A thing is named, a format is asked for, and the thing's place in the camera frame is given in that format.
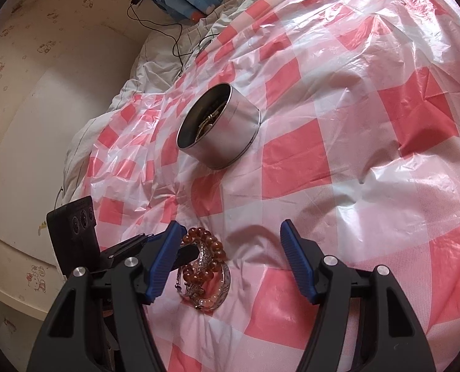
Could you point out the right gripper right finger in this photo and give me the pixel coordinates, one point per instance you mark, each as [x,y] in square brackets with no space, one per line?
[389,334]

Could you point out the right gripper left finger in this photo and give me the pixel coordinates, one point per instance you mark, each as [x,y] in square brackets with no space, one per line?
[98,322]

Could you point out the silver bangle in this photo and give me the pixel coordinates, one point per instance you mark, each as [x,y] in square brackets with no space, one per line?
[203,276]

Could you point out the round silver metal tin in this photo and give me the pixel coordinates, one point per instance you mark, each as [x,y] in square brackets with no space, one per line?
[219,127]

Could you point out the white grey quilt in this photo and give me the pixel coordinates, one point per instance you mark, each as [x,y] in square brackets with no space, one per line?
[160,63]

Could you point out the red white checkered plastic sheet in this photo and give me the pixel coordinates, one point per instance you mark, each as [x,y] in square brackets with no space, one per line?
[359,146]

